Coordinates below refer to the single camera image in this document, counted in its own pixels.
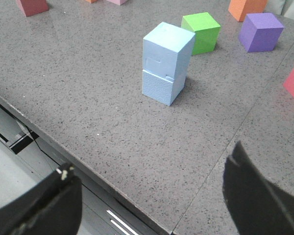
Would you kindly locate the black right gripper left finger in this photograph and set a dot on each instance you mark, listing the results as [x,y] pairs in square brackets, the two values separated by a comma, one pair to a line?
[52,207]

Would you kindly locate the light blue foam cube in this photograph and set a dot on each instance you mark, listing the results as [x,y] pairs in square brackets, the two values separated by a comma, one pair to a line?
[167,50]
[164,90]

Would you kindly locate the dark red foam cube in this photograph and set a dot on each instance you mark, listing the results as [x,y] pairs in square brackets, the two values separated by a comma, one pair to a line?
[32,7]

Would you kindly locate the pink foam cube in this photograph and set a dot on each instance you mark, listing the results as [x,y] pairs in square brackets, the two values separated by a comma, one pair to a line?
[118,2]

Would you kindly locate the grey drawer cabinet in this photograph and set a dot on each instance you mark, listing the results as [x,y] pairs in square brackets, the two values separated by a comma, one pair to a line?
[26,159]

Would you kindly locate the purple foam cube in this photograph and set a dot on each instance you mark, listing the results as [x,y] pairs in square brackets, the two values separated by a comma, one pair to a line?
[260,32]

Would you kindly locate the grey curtain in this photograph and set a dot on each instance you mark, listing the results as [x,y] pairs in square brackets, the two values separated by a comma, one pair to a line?
[281,7]

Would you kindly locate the green foam cube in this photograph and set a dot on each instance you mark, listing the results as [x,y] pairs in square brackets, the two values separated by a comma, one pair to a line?
[206,30]

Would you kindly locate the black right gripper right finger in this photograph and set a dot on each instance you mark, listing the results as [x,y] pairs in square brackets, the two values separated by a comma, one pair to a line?
[257,206]

